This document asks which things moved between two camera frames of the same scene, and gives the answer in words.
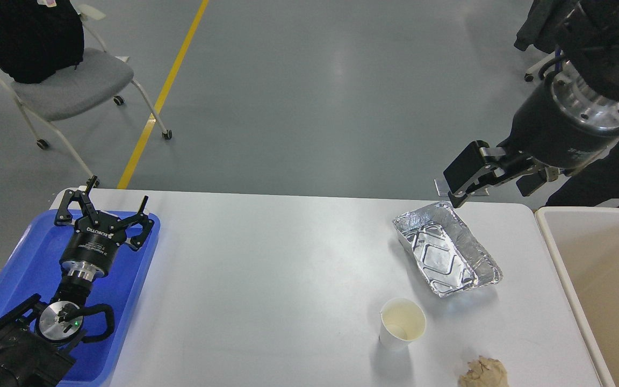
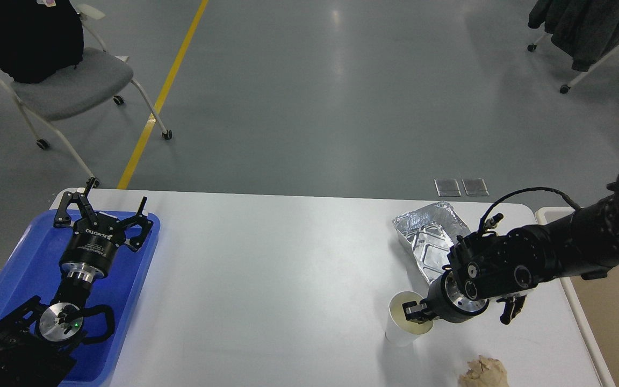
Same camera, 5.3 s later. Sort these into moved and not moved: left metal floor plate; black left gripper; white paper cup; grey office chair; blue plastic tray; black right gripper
Moved: white paper cup; black right gripper
Not moved: blue plastic tray; grey office chair; left metal floor plate; black left gripper
